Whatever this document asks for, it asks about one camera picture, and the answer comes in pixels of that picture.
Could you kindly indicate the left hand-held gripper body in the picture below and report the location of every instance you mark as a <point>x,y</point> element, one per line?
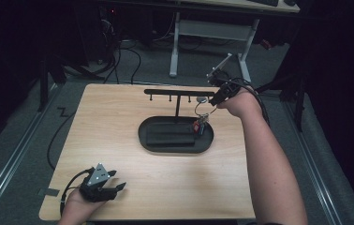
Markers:
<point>98,186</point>

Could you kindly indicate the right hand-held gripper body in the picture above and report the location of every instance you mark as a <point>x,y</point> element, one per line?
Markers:
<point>225,82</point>

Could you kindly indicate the cluster of small split rings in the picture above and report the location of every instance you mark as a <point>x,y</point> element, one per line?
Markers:
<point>203,118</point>

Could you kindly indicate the blue key tag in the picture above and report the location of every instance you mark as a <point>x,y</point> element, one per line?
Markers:
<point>201,128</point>

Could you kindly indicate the red key tag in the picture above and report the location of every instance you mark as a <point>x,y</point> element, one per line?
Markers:
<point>196,126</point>

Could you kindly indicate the black key rack with tray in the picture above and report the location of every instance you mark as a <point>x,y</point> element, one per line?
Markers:
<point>175,134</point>

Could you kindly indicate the person's right hand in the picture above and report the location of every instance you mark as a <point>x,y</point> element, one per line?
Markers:
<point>242,104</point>

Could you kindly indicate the person's left hand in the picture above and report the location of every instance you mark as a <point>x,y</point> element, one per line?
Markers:
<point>83,204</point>

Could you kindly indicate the grey tape patch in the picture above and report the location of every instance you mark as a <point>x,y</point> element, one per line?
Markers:
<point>49,192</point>

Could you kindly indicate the small red object on floor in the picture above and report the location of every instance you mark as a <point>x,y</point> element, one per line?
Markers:
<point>265,44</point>

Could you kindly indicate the black stand leg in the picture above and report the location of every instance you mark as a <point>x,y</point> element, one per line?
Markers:
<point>290,87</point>

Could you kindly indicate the black keyboard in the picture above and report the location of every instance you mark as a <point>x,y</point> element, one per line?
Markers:
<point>264,2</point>

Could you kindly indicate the black stand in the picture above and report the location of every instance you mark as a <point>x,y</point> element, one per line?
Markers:
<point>45,81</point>

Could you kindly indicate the dark computer tower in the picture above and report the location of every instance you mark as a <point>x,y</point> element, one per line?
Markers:
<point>98,34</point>

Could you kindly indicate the white desk with metal frame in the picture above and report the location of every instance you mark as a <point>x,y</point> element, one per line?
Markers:
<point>215,29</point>

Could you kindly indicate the aluminium floor rail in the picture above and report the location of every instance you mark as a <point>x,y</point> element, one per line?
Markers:
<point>312,168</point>
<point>12,159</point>

